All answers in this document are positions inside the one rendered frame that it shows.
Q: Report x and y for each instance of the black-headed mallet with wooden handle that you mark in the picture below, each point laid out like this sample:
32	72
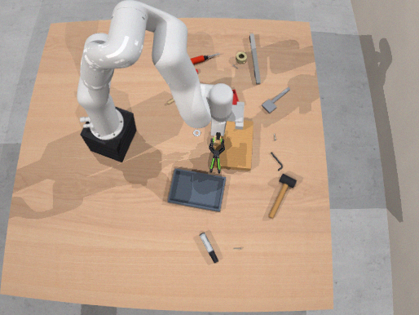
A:
287	182

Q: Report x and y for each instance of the beige cylindrical collar with hole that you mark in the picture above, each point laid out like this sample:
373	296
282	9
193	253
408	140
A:
241	54

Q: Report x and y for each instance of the light brown wooden board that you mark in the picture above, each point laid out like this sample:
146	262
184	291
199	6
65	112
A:
238	147

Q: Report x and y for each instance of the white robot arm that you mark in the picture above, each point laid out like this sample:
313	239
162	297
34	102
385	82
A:
122	46

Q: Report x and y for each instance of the long grey metal bar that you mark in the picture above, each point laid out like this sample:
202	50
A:
254	55

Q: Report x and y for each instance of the white marker with black cap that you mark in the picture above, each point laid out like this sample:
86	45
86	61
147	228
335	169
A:
208	247

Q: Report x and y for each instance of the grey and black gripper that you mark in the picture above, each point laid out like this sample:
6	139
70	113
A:
218	128

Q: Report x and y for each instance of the red-handled screwdriver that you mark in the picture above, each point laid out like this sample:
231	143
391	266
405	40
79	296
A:
201	58

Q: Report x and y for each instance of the red rectangular tray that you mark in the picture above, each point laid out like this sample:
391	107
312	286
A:
235	98

